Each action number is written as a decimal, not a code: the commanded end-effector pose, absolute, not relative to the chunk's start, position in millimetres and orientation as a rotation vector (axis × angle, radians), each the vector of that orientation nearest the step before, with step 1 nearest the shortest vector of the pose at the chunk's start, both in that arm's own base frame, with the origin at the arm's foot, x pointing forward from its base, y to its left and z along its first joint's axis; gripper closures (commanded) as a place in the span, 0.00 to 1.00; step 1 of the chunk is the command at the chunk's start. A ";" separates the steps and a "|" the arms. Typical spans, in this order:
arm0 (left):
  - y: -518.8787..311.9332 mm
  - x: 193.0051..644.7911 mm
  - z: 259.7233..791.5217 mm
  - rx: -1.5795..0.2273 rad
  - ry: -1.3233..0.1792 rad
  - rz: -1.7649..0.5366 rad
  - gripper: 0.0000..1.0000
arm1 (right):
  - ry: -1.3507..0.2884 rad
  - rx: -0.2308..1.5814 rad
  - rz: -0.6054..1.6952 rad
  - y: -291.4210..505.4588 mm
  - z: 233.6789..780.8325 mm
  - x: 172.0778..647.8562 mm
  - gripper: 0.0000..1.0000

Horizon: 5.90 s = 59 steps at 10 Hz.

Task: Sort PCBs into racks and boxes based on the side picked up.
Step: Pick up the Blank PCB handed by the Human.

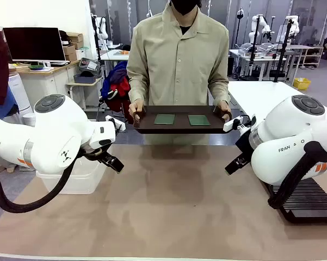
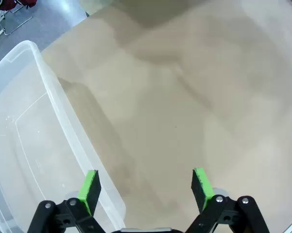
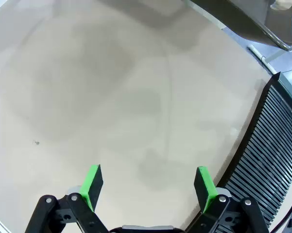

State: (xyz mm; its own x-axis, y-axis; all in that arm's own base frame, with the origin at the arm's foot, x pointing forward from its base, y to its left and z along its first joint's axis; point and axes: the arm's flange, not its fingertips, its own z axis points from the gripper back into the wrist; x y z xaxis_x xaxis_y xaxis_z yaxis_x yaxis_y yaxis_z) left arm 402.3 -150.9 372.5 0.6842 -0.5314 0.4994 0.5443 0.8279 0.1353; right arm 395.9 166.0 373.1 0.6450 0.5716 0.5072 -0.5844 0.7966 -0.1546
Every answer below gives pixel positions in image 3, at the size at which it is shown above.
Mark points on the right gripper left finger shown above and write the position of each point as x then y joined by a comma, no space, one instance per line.
87,191

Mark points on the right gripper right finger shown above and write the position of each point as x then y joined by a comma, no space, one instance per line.
205,191

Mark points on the grey metal tray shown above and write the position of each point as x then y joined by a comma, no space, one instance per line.
245,19

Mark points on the person's bare hand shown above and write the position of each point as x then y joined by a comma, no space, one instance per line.
283,4

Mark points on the black slotted PCB rack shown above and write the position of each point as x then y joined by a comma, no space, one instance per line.
269,150

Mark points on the white plastic strip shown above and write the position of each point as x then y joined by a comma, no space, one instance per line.
261,58

